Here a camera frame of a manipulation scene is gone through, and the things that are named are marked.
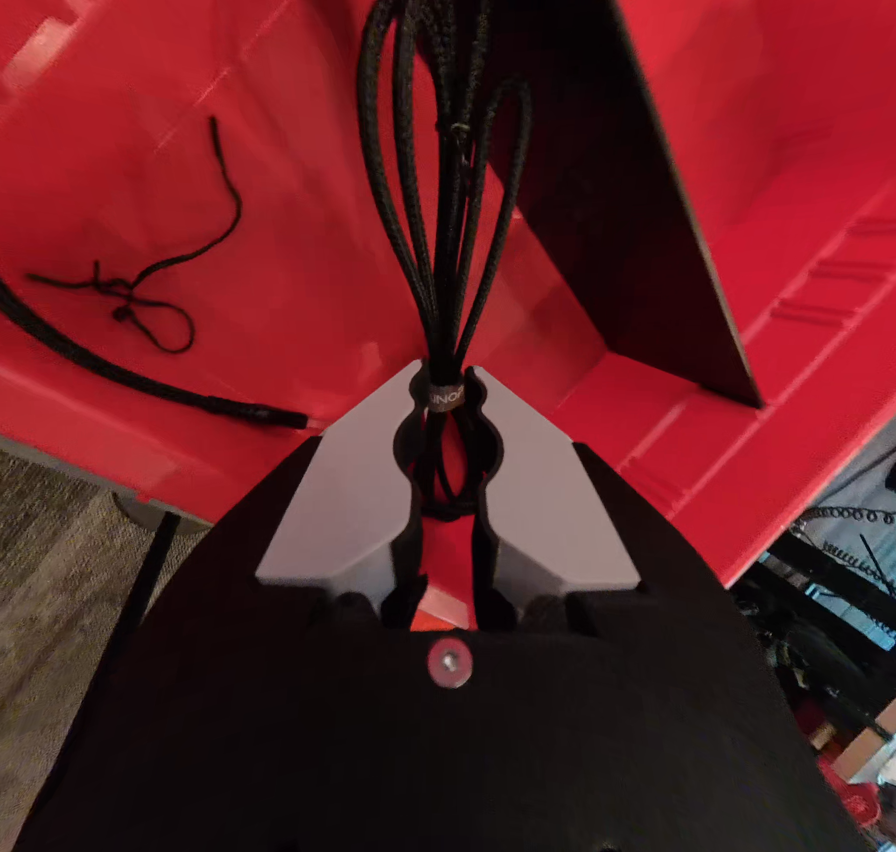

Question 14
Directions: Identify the braided black usb-c cable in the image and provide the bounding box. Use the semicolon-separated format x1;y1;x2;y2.
0;0;536;517

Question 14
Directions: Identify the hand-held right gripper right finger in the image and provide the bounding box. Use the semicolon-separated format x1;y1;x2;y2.
474;366;645;597

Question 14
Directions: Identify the red plastic bin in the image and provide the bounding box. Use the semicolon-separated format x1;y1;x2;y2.
0;0;896;632

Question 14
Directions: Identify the black plastic bin divider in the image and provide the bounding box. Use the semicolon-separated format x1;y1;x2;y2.
357;0;768;409

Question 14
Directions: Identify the thin black string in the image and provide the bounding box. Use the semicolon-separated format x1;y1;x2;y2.
26;114;242;356

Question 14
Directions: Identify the red floor container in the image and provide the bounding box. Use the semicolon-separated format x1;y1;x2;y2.
819;747;896;832

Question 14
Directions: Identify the black coiled cable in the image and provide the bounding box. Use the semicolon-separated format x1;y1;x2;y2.
787;505;896;534

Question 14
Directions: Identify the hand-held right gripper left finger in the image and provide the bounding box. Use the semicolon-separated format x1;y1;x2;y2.
257;362;425;594

